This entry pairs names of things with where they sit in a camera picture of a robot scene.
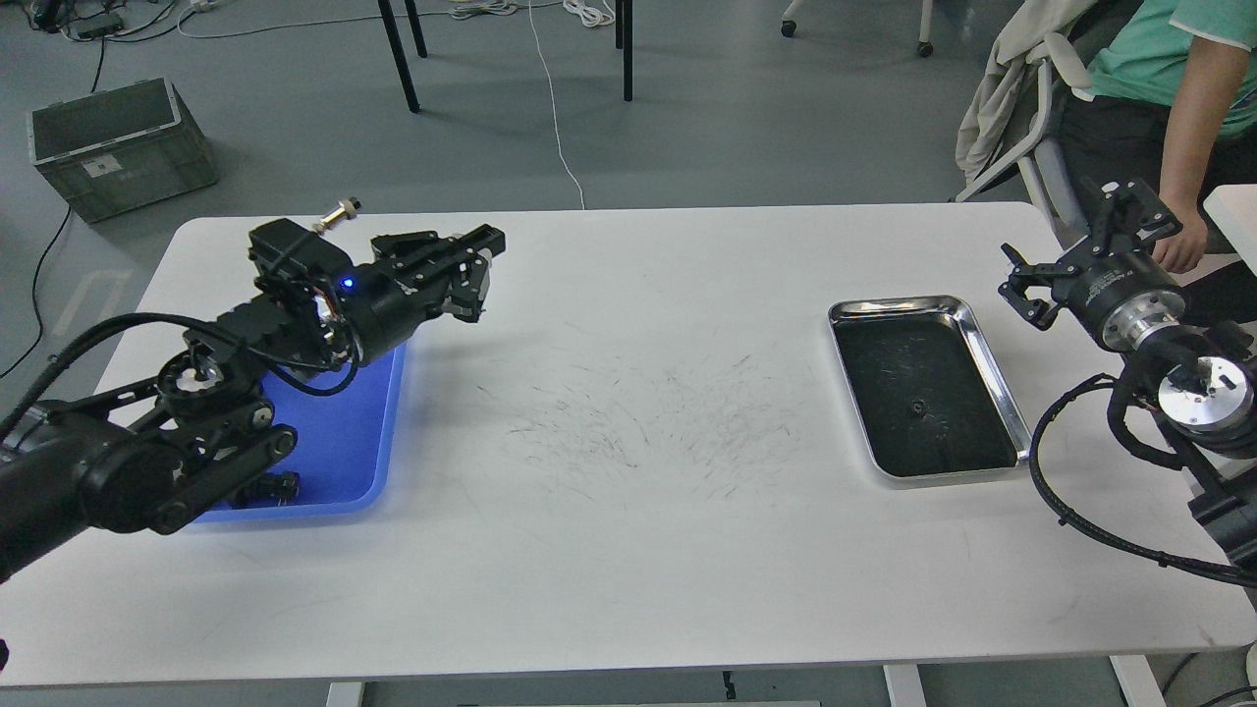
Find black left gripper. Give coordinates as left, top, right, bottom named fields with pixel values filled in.
left=343, top=225, right=507, bottom=365

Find person in green shirt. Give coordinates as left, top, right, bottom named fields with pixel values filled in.
left=1058, top=1, right=1256, bottom=270

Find grey plastic crate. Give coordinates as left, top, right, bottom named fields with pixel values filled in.
left=26, top=78, right=219, bottom=224

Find black table legs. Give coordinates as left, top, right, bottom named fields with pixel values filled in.
left=377, top=1, right=634, bottom=114

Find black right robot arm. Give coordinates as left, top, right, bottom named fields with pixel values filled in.
left=1001, top=181, right=1256, bottom=589

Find white cable on floor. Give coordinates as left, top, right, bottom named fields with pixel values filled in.
left=450, top=0, right=616, bottom=210

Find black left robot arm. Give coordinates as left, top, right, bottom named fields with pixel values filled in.
left=1, top=208, right=507, bottom=580

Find person's hand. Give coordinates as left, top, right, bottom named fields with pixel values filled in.
left=1151, top=203, right=1208, bottom=274

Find silver metal tray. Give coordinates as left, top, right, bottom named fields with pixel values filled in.
left=830, top=294, right=1031, bottom=486

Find white office chair with cloth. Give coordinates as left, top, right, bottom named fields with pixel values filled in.
left=953, top=1, right=1140, bottom=247

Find blue plastic tray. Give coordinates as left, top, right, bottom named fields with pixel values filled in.
left=197, top=343, right=409, bottom=525

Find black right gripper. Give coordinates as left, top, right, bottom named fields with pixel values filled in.
left=998, top=180, right=1187, bottom=354

